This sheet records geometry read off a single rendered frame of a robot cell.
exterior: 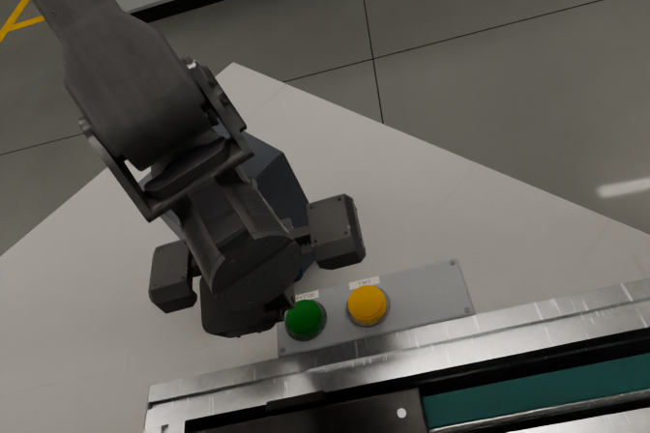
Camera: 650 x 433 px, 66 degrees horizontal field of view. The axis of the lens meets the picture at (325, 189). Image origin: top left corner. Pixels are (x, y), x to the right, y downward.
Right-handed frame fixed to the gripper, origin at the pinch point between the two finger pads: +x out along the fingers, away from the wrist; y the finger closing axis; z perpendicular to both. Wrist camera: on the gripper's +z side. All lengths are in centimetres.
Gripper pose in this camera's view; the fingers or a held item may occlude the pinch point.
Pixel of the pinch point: (275, 279)
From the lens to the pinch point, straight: 48.0
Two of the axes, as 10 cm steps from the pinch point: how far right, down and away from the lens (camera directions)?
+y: 9.5, -2.7, -1.3
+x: 2.8, 6.1, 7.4
